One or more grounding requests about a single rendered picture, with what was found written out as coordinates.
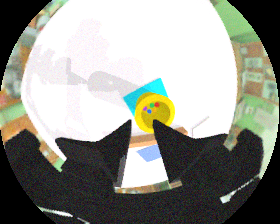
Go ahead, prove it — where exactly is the tan flat bar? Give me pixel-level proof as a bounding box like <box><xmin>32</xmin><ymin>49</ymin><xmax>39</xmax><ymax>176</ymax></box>
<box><xmin>129</xmin><ymin>127</ymin><xmax>187</xmax><ymax>148</ymax></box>

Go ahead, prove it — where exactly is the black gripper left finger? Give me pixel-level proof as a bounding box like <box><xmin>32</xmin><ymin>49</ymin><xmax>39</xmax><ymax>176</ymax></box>
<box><xmin>54</xmin><ymin>119</ymin><xmax>132</xmax><ymax>188</ymax></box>

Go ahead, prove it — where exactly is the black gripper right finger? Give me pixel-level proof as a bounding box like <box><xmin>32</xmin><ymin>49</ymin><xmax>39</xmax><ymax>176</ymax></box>
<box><xmin>152</xmin><ymin>118</ymin><xmax>227</xmax><ymax>183</ymax></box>

